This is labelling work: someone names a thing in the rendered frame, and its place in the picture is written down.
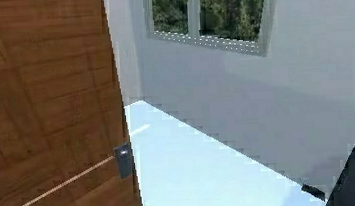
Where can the brown wooden door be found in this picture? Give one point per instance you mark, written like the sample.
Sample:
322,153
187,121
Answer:
48,96

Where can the white framed window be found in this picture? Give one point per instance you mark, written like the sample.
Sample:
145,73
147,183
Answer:
208,19

